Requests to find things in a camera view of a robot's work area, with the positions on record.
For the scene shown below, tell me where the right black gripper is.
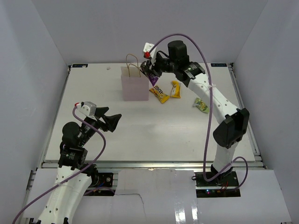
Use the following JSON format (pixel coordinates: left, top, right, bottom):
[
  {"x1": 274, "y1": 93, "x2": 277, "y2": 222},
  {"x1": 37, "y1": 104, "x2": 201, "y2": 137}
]
[{"x1": 144, "y1": 54, "x2": 178, "y2": 78}]

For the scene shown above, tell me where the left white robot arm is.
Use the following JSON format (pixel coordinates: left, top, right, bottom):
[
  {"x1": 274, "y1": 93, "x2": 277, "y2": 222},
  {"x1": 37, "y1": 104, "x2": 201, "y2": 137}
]
[{"x1": 36, "y1": 102, "x2": 122, "y2": 224}]

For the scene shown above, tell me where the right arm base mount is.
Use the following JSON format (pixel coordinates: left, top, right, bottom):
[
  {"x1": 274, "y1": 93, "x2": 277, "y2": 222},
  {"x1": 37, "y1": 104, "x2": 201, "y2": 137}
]
[{"x1": 192, "y1": 171, "x2": 241, "y2": 198}]

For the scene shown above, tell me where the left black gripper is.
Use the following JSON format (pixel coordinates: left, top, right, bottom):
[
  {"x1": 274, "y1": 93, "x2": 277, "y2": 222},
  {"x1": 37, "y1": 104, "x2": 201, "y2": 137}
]
[{"x1": 78, "y1": 106, "x2": 121, "y2": 147}]

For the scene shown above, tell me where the blue label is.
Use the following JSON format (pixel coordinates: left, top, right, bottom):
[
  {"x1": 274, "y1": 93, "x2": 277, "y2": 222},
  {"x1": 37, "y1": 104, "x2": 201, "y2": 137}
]
[
  {"x1": 211, "y1": 63, "x2": 227, "y2": 67},
  {"x1": 72, "y1": 63, "x2": 88, "y2": 68}
]

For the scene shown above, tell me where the yellow snack bar wrapper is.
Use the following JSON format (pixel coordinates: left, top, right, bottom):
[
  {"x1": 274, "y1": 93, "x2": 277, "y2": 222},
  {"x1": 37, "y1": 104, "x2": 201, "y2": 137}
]
[{"x1": 170, "y1": 81, "x2": 181, "y2": 98}]

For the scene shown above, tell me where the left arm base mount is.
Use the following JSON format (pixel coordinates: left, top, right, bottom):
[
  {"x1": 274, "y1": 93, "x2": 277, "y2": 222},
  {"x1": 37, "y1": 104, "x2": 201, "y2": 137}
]
[{"x1": 82, "y1": 164, "x2": 115, "y2": 196}]

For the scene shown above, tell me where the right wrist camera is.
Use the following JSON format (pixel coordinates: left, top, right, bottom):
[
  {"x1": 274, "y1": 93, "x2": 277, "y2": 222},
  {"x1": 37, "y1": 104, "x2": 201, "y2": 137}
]
[{"x1": 142, "y1": 42, "x2": 157, "y2": 68}]

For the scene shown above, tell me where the yellow M&M packet centre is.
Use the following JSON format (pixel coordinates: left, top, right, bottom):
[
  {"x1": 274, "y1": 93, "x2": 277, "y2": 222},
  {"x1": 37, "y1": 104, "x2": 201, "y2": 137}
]
[{"x1": 149, "y1": 85, "x2": 170, "y2": 104}]

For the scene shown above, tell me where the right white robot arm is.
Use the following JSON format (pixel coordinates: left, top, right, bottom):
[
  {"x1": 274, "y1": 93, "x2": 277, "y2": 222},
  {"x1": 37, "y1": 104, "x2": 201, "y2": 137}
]
[{"x1": 141, "y1": 40, "x2": 249, "y2": 186}]

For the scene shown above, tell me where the blue label left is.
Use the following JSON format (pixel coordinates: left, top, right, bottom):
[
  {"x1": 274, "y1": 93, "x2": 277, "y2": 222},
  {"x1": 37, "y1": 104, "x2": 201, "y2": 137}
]
[{"x1": 72, "y1": 63, "x2": 88, "y2": 68}]

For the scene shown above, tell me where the green snack packet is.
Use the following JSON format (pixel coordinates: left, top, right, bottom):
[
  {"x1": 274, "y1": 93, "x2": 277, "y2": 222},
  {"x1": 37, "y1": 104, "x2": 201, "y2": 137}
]
[{"x1": 192, "y1": 98, "x2": 209, "y2": 113}]

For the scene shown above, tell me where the pink paper bag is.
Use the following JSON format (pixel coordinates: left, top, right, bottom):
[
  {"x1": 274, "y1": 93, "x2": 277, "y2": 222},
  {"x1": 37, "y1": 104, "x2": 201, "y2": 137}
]
[{"x1": 121, "y1": 54, "x2": 149, "y2": 101}]

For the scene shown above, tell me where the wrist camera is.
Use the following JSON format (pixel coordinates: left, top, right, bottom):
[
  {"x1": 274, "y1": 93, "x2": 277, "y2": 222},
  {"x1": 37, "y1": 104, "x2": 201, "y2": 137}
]
[
  {"x1": 142, "y1": 42, "x2": 157, "y2": 68},
  {"x1": 75, "y1": 101, "x2": 96, "y2": 117}
]

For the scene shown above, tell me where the blue label right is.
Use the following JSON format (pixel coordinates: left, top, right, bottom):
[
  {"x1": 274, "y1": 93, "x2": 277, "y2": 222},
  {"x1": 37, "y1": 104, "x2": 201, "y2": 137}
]
[{"x1": 211, "y1": 63, "x2": 227, "y2": 67}]

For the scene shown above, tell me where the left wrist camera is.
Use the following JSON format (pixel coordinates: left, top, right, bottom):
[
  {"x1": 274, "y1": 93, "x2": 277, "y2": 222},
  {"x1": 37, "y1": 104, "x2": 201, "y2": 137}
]
[{"x1": 75, "y1": 101, "x2": 96, "y2": 117}]

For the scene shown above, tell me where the purple M&M packet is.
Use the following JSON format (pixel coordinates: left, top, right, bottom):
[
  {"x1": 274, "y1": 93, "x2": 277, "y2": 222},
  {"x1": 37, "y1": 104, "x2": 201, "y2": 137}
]
[{"x1": 148, "y1": 73, "x2": 159, "y2": 86}]

